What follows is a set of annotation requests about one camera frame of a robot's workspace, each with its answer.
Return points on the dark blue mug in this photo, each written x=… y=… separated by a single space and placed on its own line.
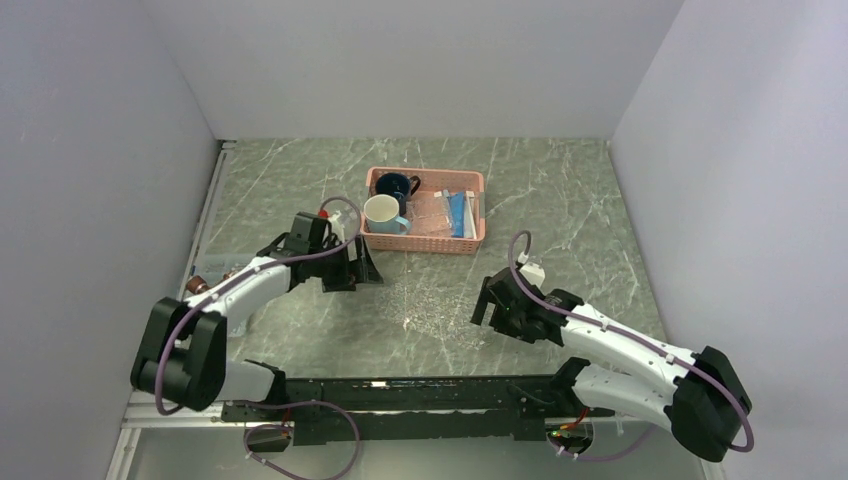
x=398 y=186

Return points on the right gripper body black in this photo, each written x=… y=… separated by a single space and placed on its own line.
x=508 y=311

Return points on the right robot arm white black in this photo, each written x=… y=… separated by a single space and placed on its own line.
x=696 y=396

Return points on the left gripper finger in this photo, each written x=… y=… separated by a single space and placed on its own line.
x=338 y=278
x=365 y=270

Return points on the light blue white mug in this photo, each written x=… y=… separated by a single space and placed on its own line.
x=382 y=214

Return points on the clear acrylic toothbrush holder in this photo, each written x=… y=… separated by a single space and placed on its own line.
x=430 y=217

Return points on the clear textured oval tray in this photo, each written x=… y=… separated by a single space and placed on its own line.
x=438 y=311

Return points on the white toothbrush at basket side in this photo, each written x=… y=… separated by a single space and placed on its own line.
x=470 y=229

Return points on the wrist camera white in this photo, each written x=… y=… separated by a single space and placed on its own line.
x=344 y=224
x=532 y=272

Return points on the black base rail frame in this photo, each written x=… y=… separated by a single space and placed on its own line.
x=520 y=407

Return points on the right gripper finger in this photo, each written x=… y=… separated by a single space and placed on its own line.
x=486 y=309
x=509 y=323

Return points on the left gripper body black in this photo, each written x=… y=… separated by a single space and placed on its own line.
x=332 y=259

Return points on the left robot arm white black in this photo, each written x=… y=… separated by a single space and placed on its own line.
x=182 y=357

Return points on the blue toothpaste tube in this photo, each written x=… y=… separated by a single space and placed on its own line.
x=456 y=203

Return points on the pink perforated plastic basket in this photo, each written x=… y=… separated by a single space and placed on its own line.
x=434 y=180

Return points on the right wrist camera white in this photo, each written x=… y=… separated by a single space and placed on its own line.
x=532 y=272

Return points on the copper brass fitting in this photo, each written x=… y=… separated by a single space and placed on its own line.
x=197 y=284

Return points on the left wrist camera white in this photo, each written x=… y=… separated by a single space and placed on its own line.
x=344 y=224

